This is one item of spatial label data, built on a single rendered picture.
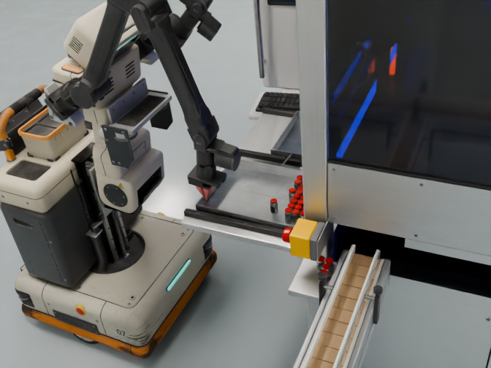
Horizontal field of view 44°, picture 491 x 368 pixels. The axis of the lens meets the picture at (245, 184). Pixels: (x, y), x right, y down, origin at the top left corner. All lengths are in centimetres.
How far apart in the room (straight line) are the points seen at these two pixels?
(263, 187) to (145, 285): 81
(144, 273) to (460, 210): 149
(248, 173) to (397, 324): 66
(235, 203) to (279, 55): 87
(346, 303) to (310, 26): 65
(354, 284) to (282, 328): 114
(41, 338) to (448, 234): 191
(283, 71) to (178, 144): 140
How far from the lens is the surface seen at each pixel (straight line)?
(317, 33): 130
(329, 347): 142
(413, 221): 150
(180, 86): 164
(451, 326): 174
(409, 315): 174
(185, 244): 266
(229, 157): 171
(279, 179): 195
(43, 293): 268
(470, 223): 148
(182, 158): 368
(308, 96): 138
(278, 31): 250
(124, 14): 162
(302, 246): 153
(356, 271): 157
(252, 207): 184
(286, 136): 215
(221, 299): 279
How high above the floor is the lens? 205
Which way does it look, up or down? 37 degrees down
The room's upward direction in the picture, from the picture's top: 6 degrees counter-clockwise
